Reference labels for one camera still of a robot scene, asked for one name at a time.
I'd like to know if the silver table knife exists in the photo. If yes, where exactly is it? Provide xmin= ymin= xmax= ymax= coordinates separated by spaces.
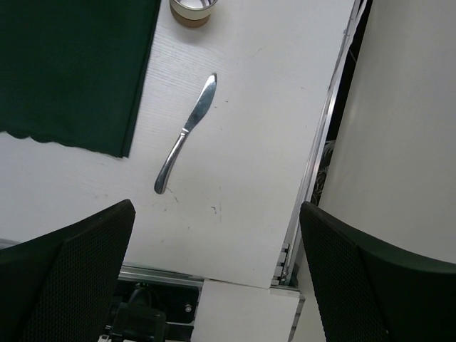
xmin=154 ymin=73 xmax=217 ymax=195

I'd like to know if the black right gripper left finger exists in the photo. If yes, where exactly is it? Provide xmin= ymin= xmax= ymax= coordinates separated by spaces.
xmin=1 ymin=199 xmax=135 ymax=341

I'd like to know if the metal cup with cork base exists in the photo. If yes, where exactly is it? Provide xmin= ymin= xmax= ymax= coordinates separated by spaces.
xmin=169 ymin=0 xmax=217 ymax=29

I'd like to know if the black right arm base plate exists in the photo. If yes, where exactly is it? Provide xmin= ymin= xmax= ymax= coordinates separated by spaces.
xmin=100 ymin=279 xmax=203 ymax=341

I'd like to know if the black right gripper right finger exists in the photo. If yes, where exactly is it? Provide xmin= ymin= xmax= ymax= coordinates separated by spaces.
xmin=299 ymin=202 xmax=455 ymax=341

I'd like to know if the dark green cloth napkin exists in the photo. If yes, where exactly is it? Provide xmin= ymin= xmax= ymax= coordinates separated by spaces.
xmin=1 ymin=0 xmax=160 ymax=157

